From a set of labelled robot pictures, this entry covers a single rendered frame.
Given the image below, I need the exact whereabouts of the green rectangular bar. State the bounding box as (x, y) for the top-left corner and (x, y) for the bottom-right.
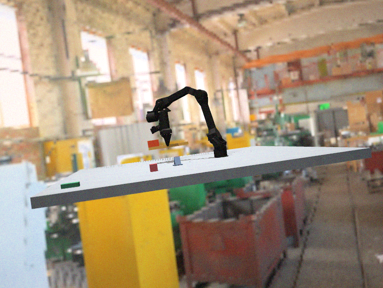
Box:
(60, 182), (80, 189)

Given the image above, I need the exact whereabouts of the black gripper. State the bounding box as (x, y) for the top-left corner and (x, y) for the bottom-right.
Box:
(159, 120), (172, 146)

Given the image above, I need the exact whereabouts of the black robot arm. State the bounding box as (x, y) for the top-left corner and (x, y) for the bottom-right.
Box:
(146, 86), (228, 158)

